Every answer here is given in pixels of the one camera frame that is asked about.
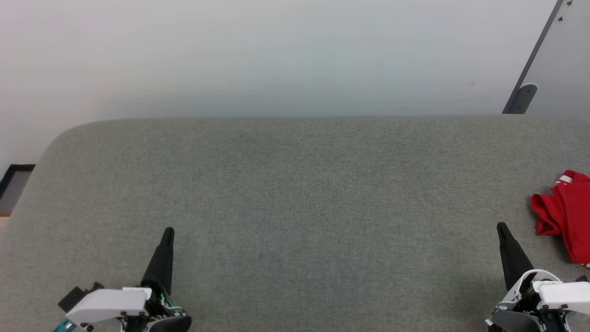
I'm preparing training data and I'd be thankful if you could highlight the red white basketball jersey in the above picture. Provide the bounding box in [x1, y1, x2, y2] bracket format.
[530, 170, 590, 268]

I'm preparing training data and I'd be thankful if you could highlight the grey door panel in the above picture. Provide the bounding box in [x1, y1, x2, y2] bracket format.
[501, 0, 590, 115]

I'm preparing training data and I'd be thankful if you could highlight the dark framed wall opening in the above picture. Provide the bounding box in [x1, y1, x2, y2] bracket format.
[0, 164, 36, 217]

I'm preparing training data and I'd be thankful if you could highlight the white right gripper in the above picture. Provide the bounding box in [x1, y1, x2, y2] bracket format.
[485, 222, 590, 332]

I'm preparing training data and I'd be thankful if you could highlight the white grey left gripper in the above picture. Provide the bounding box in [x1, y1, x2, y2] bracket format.
[66, 227, 192, 332]

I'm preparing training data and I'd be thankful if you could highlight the grey metal door hinge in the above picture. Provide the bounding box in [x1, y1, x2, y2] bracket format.
[511, 83, 538, 115]

